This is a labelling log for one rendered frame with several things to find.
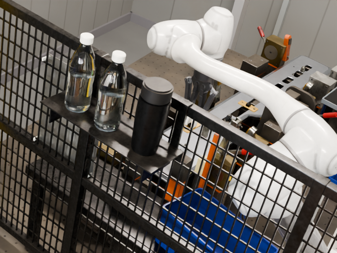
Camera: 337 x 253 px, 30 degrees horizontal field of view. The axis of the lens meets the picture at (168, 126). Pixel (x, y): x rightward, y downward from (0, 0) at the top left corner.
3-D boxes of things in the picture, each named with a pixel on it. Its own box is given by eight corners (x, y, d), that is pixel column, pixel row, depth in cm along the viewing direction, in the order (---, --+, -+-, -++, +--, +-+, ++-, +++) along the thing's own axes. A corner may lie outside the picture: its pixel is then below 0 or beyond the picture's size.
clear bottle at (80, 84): (76, 96, 162) (86, 26, 151) (95, 108, 159) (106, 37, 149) (58, 104, 157) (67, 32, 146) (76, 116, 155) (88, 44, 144)
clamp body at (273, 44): (248, 92, 337) (268, 31, 317) (271, 104, 331) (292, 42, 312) (240, 97, 331) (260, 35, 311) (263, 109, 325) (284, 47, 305)
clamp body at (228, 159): (199, 223, 243) (222, 150, 223) (219, 237, 239) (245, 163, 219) (189, 231, 238) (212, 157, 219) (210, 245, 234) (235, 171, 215)
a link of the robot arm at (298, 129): (310, 98, 168) (269, 128, 168) (353, 140, 156) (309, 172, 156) (320, 125, 178) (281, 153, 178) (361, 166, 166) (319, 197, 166)
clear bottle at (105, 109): (105, 114, 158) (118, 43, 147) (124, 126, 155) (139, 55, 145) (87, 123, 153) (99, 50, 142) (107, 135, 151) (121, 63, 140)
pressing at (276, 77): (296, 52, 321) (297, 49, 320) (335, 72, 312) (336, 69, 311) (123, 155, 220) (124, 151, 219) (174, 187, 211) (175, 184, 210)
